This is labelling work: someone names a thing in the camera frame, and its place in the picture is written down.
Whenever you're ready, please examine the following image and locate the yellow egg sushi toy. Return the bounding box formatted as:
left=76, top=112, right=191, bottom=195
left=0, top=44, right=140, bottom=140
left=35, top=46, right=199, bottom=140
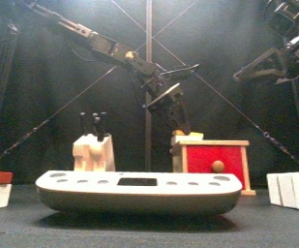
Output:
left=171, top=129, right=205, bottom=140

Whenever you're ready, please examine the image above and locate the red wooden drawer box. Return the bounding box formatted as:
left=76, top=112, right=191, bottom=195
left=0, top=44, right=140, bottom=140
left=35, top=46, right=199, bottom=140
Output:
left=169, top=135, right=257, bottom=197

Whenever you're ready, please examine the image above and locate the wooden knife block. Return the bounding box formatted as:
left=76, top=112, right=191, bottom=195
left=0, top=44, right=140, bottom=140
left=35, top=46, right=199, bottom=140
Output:
left=71, top=133, right=116, bottom=172

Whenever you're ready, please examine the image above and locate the white grey toy tray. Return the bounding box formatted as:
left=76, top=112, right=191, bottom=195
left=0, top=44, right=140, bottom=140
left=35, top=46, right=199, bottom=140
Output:
left=34, top=170, right=243, bottom=217

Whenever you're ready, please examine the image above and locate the white ribbed block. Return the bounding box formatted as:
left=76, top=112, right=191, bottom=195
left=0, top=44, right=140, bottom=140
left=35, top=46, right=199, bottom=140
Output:
left=265, top=170, right=299, bottom=214

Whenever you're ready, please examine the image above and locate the vertical metal frame pole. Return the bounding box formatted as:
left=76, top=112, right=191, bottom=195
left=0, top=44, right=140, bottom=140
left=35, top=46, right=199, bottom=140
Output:
left=144, top=0, right=153, bottom=172

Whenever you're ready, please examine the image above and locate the black toy knife handle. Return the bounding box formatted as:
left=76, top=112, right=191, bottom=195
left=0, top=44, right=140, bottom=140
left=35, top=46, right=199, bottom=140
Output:
left=91, top=112, right=101, bottom=138
left=97, top=111, right=108, bottom=142
left=79, top=111, right=89, bottom=137

